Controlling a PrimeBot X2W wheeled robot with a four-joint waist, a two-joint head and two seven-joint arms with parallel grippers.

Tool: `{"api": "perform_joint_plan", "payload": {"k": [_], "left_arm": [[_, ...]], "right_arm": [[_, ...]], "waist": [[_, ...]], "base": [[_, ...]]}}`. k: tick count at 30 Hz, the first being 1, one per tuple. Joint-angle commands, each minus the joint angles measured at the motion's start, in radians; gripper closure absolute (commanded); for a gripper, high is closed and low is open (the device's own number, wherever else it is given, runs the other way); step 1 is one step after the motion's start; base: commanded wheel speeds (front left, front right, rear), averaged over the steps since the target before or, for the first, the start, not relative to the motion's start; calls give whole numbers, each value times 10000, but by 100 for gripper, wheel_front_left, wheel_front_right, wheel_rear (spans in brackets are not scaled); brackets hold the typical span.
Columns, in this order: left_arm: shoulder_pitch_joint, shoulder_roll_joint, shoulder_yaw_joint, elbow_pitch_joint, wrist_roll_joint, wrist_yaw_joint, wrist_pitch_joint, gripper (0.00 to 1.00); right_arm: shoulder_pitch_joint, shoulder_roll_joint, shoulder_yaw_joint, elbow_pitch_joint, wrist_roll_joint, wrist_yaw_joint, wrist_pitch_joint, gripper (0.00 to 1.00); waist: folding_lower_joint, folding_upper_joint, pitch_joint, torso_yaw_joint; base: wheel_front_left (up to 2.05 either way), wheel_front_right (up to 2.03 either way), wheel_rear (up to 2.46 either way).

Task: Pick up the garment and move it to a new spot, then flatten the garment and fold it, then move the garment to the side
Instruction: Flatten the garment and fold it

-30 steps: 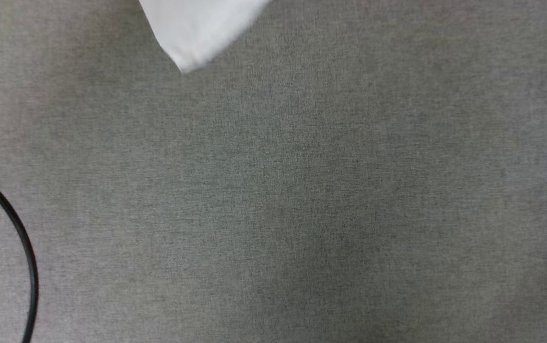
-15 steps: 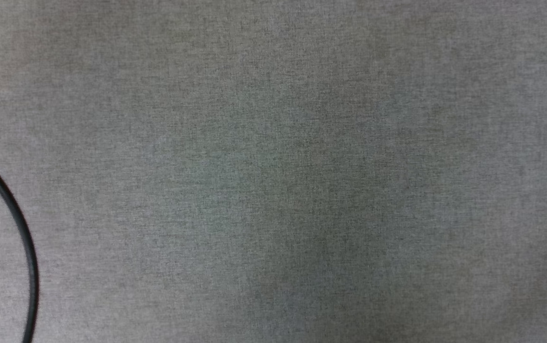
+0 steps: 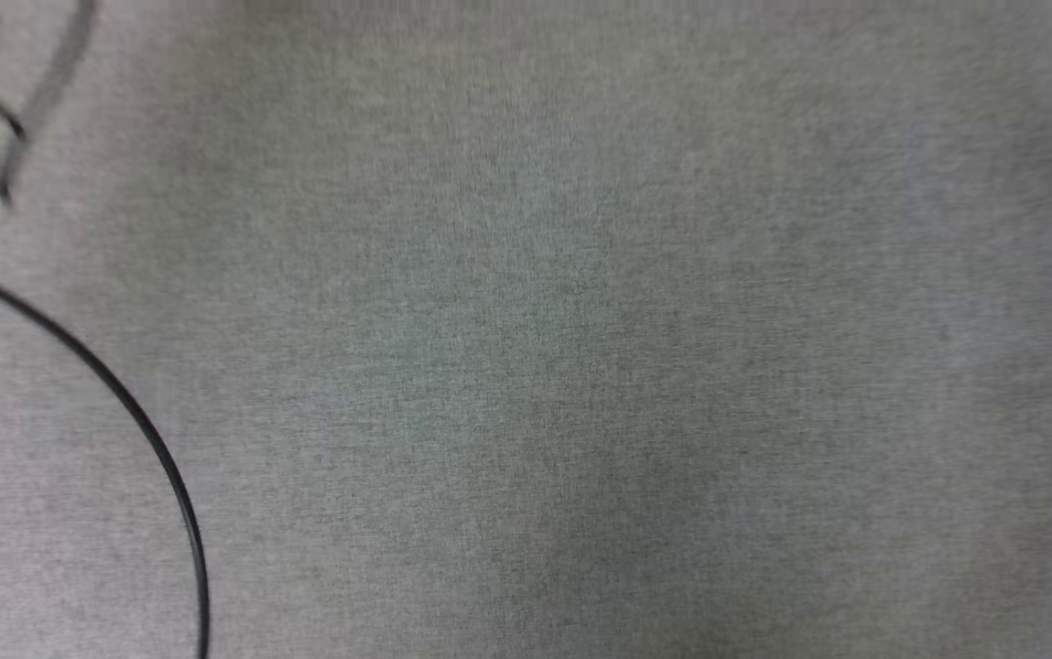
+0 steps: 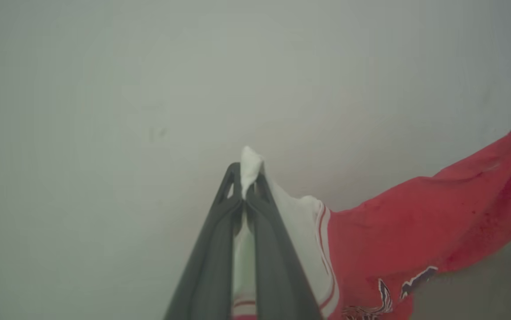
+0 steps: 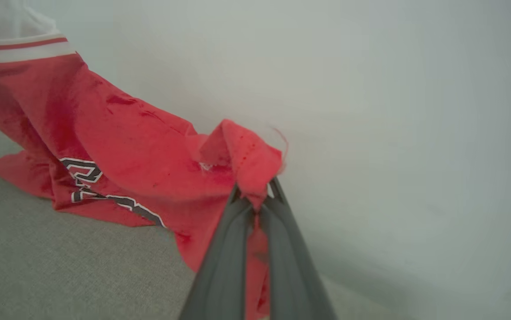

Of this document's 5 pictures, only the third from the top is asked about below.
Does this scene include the grey fabric sofa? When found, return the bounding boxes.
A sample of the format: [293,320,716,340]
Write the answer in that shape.
[0,0,1052,659]

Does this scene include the thin black cable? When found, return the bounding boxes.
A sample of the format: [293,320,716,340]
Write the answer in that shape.
[0,254,212,659]

